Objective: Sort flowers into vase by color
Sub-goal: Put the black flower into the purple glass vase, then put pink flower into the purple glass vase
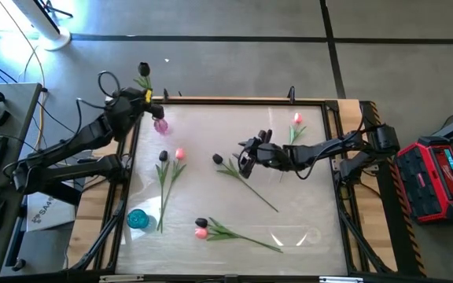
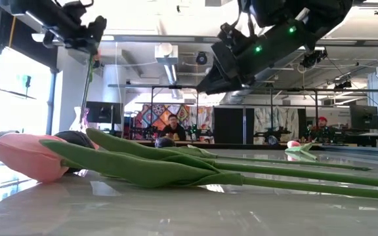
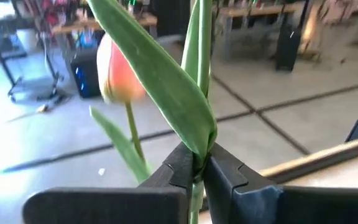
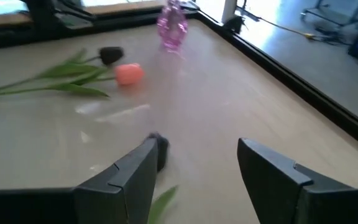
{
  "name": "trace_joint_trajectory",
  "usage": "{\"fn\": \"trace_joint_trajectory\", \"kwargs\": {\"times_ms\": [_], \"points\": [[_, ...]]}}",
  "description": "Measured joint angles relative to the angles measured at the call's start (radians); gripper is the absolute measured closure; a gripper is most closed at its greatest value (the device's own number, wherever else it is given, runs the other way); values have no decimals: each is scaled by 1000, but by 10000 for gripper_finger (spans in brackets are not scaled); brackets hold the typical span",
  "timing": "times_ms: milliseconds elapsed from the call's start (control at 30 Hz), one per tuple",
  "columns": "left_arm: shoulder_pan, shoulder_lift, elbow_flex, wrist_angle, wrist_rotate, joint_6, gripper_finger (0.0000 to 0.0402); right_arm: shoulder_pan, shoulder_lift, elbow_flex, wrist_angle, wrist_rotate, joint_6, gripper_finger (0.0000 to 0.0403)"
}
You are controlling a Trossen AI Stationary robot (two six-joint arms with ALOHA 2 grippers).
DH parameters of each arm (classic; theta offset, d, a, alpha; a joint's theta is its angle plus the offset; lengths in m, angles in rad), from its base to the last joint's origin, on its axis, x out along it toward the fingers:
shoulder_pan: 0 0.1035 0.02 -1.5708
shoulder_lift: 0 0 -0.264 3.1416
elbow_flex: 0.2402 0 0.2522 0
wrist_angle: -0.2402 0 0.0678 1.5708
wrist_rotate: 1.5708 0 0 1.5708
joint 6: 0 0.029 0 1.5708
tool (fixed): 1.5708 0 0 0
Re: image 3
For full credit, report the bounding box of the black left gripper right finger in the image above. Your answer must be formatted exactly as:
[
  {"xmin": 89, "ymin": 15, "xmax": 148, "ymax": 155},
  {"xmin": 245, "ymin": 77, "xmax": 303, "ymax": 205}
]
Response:
[{"xmin": 202, "ymin": 142, "xmax": 358, "ymax": 224}]

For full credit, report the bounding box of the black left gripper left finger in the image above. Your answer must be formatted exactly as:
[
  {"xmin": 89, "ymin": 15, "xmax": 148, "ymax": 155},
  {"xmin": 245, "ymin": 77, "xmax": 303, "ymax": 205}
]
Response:
[{"xmin": 22, "ymin": 142, "xmax": 196, "ymax": 224}]

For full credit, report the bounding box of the black artificial tulip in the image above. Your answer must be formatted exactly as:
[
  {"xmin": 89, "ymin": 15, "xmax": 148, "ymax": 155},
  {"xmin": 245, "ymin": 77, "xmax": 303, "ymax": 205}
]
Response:
[{"xmin": 85, "ymin": 0, "xmax": 219, "ymax": 224}]

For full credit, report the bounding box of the black computer tower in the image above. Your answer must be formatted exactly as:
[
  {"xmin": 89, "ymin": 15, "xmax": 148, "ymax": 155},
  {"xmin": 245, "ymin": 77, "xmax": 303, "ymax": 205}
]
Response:
[{"xmin": 70, "ymin": 46, "xmax": 101, "ymax": 100}]

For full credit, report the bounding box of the black floor box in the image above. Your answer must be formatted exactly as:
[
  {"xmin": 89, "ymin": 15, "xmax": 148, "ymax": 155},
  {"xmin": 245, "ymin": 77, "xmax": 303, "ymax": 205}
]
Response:
[{"xmin": 274, "ymin": 26, "xmax": 303, "ymax": 72}]

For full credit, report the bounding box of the black wheeled cart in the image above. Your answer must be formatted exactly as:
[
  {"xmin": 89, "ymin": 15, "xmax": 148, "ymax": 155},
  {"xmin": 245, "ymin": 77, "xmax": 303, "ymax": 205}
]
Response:
[{"xmin": 0, "ymin": 18, "xmax": 65, "ymax": 103}]

